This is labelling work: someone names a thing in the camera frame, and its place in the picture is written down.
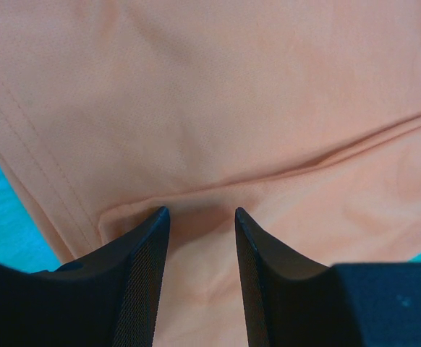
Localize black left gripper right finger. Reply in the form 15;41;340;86
235;208;421;346

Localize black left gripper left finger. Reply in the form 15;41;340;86
0;207;170;346

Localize orange t shirt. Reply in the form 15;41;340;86
0;1;421;346

